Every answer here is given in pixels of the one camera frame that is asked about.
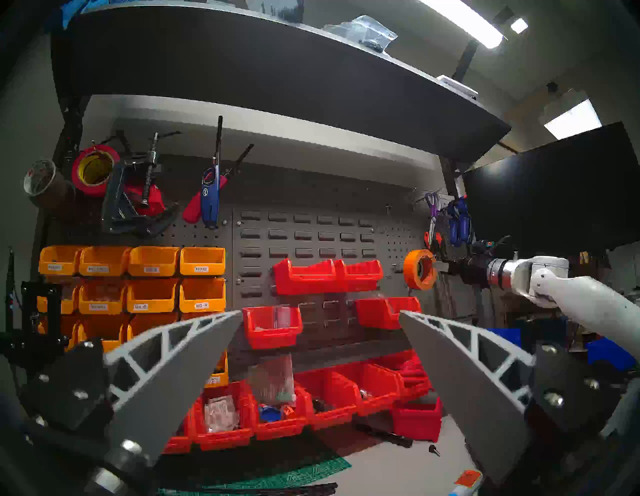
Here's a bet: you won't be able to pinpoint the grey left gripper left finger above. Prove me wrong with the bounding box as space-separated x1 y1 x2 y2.
17 311 243 466

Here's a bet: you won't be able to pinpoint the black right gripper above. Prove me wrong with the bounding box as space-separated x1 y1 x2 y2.
434 254 493 288

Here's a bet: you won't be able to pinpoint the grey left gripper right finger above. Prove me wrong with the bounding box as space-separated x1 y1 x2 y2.
398 310 621 486

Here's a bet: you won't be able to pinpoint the orange tape roll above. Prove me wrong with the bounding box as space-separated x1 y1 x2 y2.
403 249 439 291

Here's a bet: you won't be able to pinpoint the red tape roll yellow core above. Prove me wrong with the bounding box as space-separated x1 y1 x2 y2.
71 145 121 198

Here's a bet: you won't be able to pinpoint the small red loose bin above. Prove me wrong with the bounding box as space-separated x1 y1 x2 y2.
389 397 443 443

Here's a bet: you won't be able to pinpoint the red plastic parts bin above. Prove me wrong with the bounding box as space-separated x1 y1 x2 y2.
293 369 362 431
367 350 433 403
190 382 254 451
160 410 194 454
354 297 422 331
242 380 312 441
272 258 346 296
334 259 384 292
327 361 401 417
241 306 303 350

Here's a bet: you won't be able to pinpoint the blue plastic bin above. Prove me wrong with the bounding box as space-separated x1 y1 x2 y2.
586 337 640 372
487 327 522 348

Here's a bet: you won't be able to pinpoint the white glue bottle orange label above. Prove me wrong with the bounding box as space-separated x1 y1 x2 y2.
447 469 483 496

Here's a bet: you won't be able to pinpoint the black marker pen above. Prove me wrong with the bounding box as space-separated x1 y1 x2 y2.
352 422 413 449

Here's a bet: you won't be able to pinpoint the clear plastic bag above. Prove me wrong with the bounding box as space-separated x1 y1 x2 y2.
246 354 296 406

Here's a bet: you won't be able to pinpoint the black computer monitor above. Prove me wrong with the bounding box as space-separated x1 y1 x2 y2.
462 122 640 261

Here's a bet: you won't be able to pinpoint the black tool stand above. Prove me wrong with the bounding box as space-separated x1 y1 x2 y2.
0 281 68 371

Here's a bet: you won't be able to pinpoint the green cutting mat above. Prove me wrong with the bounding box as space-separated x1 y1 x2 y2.
157 445 351 496

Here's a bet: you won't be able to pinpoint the red long-nose lighter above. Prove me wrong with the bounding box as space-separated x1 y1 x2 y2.
182 143 255 224

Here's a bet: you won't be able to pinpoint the red white plastic tool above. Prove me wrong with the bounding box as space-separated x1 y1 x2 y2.
125 180 166 217

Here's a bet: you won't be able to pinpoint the black soldering iron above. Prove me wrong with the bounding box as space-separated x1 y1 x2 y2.
5 247 16 331

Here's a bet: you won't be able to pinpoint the black metal spring clamp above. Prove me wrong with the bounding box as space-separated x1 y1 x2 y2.
100 131 182 240

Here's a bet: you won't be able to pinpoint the blue long-nose lighter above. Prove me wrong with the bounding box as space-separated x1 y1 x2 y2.
201 116 224 230

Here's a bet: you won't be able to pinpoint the small white box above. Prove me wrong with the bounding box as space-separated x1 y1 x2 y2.
436 75 479 99

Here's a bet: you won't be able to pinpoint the square ceiling light panel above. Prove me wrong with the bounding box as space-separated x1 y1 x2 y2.
544 99 603 141

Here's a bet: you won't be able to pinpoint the long ceiling light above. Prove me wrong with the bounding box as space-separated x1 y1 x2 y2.
417 0 505 50

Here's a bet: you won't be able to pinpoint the clear bag of screws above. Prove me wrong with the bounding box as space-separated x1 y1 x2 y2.
322 15 398 53

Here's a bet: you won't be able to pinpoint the dark overhead workbench shelf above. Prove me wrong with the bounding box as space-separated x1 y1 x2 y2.
50 2 512 164

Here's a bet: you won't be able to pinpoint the blue cloth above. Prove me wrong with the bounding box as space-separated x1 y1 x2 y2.
47 0 101 31

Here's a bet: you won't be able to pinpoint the blue-handled pliers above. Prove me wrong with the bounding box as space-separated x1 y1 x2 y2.
447 196 475 248

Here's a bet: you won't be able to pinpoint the purple-handled scissors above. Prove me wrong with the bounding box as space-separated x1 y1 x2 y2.
425 192 442 248

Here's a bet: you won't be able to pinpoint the dark grey pegboard wall panel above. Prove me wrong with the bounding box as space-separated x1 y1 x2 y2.
37 155 483 353

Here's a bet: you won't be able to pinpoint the grey duct tape roll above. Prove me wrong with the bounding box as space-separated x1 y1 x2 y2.
22 160 77 209

